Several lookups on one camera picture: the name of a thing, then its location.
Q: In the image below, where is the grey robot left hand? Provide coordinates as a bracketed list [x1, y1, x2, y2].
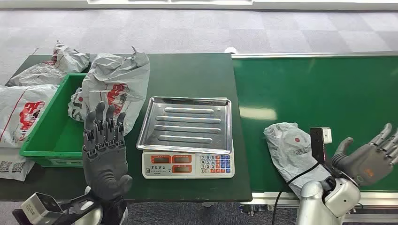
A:
[82, 101, 133, 201]

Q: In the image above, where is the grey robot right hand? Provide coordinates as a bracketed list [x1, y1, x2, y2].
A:
[330, 122, 398, 187]

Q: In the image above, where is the grey plastic mailer package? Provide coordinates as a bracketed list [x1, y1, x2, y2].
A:
[263, 122, 332, 199]

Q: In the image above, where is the large red-print mailer package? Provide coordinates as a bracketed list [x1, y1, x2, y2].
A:
[68, 45, 151, 136]

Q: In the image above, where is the white QR-code mailer package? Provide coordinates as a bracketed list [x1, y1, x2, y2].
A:
[0, 147, 35, 182]

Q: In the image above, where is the white red-print mailer package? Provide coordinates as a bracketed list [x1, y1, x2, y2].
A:
[0, 84, 59, 149]

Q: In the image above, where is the crumpled grey mailer package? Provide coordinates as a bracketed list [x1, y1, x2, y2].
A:
[6, 40, 91, 88]

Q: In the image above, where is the green plastic bin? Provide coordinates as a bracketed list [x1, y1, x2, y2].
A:
[19, 73, 88, 168]

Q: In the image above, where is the white electronic scale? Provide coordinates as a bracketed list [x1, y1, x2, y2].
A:
[142, 149, 236, 180]

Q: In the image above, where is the steel scale tray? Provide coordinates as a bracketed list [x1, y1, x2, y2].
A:
[136, 96, 233, 155]

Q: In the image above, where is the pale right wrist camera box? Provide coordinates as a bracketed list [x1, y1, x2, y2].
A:
[309, 127, 333, 165]

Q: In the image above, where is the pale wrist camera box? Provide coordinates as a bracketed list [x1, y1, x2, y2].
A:
[309, 127, 333, 165]
[20, 192, 64, 225]

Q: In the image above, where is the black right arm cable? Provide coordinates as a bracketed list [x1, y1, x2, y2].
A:
[271, 161, 321, 225]

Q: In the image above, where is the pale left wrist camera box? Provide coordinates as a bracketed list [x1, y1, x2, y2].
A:
[20, 192, 64, 225]

